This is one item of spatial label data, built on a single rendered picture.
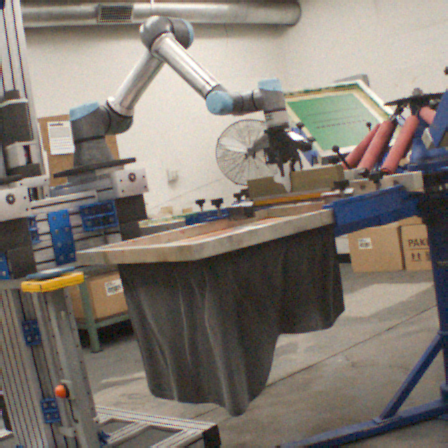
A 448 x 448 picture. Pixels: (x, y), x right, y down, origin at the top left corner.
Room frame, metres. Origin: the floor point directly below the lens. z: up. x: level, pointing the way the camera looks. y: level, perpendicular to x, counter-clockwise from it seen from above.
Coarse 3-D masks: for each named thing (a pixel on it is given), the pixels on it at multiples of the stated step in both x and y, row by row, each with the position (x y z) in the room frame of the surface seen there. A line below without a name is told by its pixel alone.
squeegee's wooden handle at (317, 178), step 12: (324, 168) 2.09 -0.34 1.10; (336, 168) 2.06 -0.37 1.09; (252, 180) 2.35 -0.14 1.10; (264, 180) 2.30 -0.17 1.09; (300, 180) 2.18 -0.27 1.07; (312, 180) 2.14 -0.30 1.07; (324, 180) 2.10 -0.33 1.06; (336, 180) 2.06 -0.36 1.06; (252, 192) 2.36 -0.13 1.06; (264, 192) 2.31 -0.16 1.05; (276, 192) 2.27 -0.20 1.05; (288, 192) 2.23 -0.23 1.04
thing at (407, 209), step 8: (408, 200) 2.60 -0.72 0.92; (416, 200) 2.59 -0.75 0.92; (424, 200) 2.62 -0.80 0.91; (400, 208) 2.52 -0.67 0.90; (408, 208) 2.55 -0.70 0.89; (416, 208) 2.58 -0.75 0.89; (424, 208) 2.62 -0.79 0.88; (376, 216) 2.44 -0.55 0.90; (384, 216) 2.45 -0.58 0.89; (392, 216) 2.48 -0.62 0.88; (400, 216) 2.51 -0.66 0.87; (408, 216) 2.54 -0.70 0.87; (352, 224) 2.35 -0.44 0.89; (360, 224) 2.38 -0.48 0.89; (368, 224) 2.40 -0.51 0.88; (376, 224) 2.43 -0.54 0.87; (384, 224) 2.45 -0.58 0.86; (336, 232) 2.29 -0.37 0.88; (344, 232) 2.32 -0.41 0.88
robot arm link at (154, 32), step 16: (160, 16) 2.35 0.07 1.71; (144, 32) 2.30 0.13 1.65; (160, 32) 2.27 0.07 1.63; (160, 48) 2.27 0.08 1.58; (176, 48) 2.25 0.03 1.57; (176, 64) 2.24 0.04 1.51; (192, 64) 2.22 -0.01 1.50; (192, 80) 2.21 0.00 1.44; (208, 80) 2.19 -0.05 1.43; (208, 96) 2.16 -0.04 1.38; (224, 96) 2.14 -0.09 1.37; (240, 96) 2.21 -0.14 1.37; (224, 112) 2.16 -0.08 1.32
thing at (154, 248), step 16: (272, 208) 2.47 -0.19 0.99; (288, 208) 2.41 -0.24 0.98; (304, 208) 2.35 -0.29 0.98; (320, 208) 2.29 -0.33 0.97; (208, 224) 2.32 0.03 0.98; (224, 224) 2.36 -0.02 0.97; (240, 224) 2.40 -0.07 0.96; (272, 224) 1.75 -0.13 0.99; (288, 224) 1.79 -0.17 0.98; (304, 224) 1.82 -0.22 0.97; (320, 224) 1.86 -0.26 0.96; (144, 240) 2.16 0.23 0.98; (160, 240) 2.20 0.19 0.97; (176, 240) 2.23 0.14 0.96; (208, 240) 1.62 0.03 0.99; (224, 240) 1.65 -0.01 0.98; (240, 240) 1.68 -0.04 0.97; (256, 240) 1.71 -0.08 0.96; (80, 256) 2.03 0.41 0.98; (96, 256) 1.95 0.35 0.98; (112, 256) 1.88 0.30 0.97; (128, 256) 1.82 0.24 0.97; (144, 256) 1.76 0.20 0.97; (160, 256) 1.70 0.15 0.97; (176, 256) 1.65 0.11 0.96; (192, 256) 1.60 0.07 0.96
